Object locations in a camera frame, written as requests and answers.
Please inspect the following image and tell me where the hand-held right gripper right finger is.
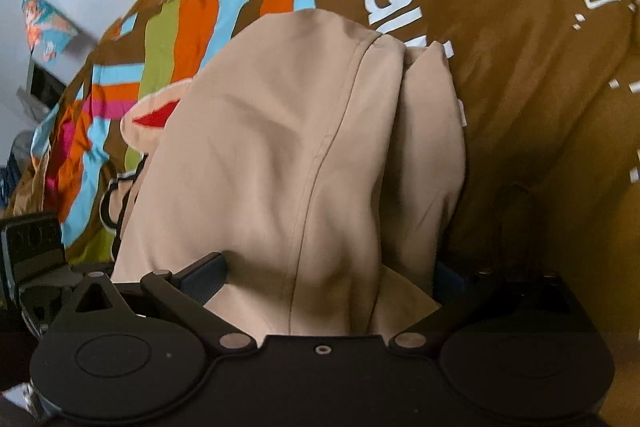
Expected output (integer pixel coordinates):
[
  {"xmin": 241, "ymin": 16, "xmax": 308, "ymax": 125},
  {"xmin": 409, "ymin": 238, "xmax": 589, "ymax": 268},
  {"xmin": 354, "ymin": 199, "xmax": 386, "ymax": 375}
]
[{"xmin": 389, "ymin": 261, "xmax": 583, "ymax": 354}]

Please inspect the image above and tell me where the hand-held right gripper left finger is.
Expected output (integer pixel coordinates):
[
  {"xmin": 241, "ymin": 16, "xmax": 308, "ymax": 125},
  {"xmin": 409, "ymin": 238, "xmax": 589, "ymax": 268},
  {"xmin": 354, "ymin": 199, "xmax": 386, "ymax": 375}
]
[{"xmin": 62, "ymin": 252, "xmax": 258, "ymax": 355}]

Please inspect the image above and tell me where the beige hooded zip jacket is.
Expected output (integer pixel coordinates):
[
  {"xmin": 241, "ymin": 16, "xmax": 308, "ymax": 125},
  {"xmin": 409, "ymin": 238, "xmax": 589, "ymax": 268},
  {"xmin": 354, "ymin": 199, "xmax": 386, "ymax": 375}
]
[{"xmin": 112, "ymin": 9, "xmax": 471, "ymax": 339}]

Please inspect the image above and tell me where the dark framed panel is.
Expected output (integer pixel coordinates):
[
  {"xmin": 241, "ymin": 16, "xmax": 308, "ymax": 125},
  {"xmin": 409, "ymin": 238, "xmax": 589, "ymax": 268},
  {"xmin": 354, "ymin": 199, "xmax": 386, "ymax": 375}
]
[{"xmin": 27, "ymin": 61, "xmax": 67, "ymax": 108}]

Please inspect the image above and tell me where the brown dotted print blanket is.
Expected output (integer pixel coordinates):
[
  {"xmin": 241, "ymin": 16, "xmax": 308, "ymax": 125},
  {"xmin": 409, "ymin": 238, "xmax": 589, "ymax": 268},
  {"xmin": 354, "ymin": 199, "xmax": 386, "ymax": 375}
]
[{"xmin": 315, "ymin": 0, "xmax": 640, "ymax": 427}]

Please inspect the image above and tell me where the small curled wall poster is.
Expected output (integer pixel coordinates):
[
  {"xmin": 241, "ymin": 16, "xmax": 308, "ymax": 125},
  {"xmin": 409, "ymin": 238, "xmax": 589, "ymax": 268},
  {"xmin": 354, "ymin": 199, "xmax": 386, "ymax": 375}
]
[{"xmin": 21, "ymin": 0, "xmax": 80, "ymax": 66}]

